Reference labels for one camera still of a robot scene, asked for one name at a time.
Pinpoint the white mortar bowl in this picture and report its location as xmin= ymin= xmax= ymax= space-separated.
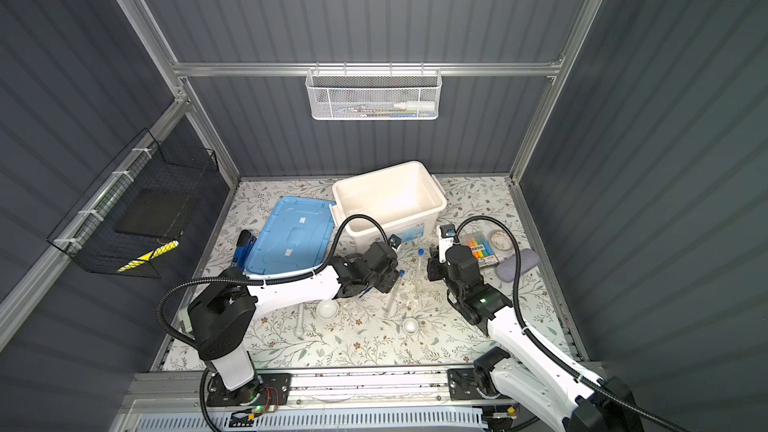
xmin=316 ymin=299 xmax=340 ymax=320

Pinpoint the white bottle in basket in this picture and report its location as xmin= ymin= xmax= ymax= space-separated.
xmin=393 ymin=100 xmax=437 ymax=114

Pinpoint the green tape dispenser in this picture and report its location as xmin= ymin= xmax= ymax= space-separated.
xmin=175 ymin=307 xmax=194 ymax=339

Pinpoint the blue stapler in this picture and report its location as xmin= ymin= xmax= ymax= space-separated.
xmin=231 ymin=229 xmax=257 ymax=269

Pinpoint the black wire side basket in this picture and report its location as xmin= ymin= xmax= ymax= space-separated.
xmin=47 ymin=131 xmax=219 ymax=278

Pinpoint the small white dish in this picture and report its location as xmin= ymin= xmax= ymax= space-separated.
xmin=402 ymin=317 xmax=420 ymax=334

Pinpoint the white plastic storage bin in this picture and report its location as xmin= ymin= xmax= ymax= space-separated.
xmin=331 ymin=161 xmax=447 ymax=253

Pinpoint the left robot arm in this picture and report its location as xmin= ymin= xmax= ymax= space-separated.
xmin=155 ymin=214 xmax=402 ymax=392

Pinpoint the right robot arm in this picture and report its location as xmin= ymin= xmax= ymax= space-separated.
xmin=427 ymin=216 xmax=681 ymax=431

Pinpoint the blue plastic bin lid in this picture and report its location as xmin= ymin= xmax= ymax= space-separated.
xmin=243 ymin=197 xmax=335 ymax=279

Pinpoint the clear tape roll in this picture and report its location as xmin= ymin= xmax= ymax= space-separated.
xmin=489 ymin=230 xmax=514 ymax=254

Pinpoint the blue capped test tube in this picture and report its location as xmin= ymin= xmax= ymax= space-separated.
xmin=413 ymin=248 xmax=425 ymax=302
xmin=384 ymin=270 xmax=406 ymax=318

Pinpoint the black pad in basket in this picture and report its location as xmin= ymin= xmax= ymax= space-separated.
xmin=114 ymin=189 xmax=199 ymax=240

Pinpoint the white wire wall basket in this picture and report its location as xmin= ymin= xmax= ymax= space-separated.
xmin=305 ymin=70 xmax=443 ymax=121

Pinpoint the highlighter pen pack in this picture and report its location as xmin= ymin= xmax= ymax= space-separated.
xmin=461 ymin=232 xmax=499 ymax=269

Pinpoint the grey purple pouch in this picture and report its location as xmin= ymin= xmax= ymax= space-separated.
xmin=496 ymin=248 xmax=540 ymax=283

